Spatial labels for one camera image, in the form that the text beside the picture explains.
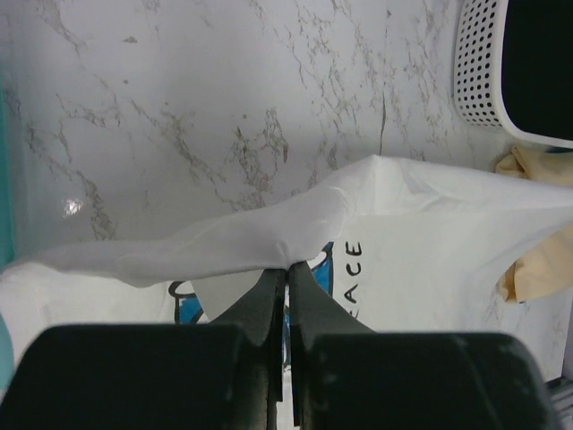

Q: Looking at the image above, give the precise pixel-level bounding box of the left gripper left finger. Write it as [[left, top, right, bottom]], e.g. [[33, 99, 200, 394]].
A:
[[213, 270, 286, 429]]

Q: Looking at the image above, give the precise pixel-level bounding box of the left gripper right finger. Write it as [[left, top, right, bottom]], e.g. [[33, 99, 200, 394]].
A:
[[288, 262, 372, 429]]

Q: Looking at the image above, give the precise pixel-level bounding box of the white printed t shirt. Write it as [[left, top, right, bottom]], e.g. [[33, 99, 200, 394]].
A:
[[1, 156, 572, 382]]

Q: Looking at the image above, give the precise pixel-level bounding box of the folded beige t shirt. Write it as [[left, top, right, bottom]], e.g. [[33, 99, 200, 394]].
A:
[[495, 146, 572, 303]]

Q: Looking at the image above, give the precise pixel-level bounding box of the white perforated plastic basket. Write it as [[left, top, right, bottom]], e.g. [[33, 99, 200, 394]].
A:
[[452, 0, 572, 148]]

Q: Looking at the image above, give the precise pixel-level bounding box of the black t shirt in basket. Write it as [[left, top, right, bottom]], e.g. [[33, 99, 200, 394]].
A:
[[501, 0, 572, 141]]

